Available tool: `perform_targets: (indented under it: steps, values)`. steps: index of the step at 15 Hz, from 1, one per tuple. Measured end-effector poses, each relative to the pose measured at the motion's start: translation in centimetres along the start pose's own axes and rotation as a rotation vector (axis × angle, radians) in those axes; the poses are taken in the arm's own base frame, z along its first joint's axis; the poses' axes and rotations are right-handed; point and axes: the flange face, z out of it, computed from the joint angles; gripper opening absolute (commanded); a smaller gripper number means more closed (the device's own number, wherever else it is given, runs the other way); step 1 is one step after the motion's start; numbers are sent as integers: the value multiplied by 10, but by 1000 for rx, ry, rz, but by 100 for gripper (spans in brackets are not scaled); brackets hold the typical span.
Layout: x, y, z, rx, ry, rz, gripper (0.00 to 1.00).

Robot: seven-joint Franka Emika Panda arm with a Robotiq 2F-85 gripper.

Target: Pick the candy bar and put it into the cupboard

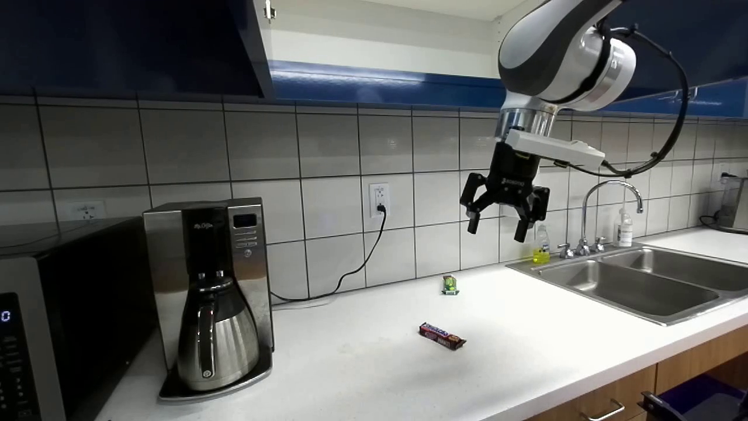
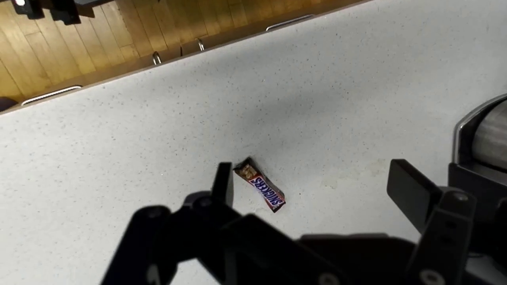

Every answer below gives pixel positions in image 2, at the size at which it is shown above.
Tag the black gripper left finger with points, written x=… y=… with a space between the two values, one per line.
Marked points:
x=159 y=237

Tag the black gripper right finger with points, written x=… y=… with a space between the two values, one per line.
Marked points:
x=445 y=221

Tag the brown candy bar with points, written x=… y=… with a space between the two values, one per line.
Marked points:
x=262 y=185

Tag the steel black coffee maker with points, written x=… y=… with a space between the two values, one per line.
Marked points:
x=477 y=183

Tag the steel coffee carafe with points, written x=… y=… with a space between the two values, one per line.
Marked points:
x=493 y=136

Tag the wooden base cabinet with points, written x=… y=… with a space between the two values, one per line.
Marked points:
x=95 y=36

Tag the black floor stand base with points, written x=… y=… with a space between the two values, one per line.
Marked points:
x=64 y=9

